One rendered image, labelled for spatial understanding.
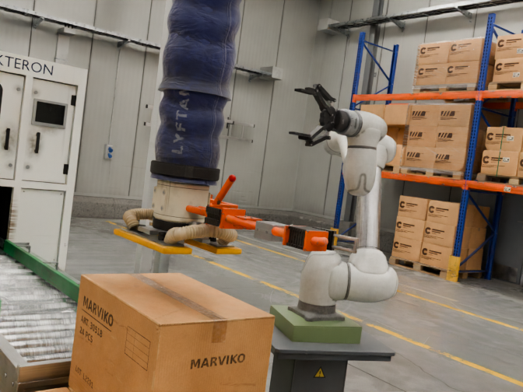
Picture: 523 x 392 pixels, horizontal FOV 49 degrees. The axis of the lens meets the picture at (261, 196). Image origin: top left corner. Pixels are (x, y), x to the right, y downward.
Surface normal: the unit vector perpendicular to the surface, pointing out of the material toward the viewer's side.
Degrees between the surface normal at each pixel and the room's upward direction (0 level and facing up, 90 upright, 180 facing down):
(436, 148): 90
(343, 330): 90
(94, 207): 89
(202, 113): 69
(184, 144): 75
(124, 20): 90
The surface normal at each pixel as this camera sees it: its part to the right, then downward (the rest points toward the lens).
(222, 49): 0.68, -0.15
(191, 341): 0.61, 0.12
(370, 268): 0.08, -0.37
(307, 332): 0.29, 0.09
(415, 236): -0.77, -0.01
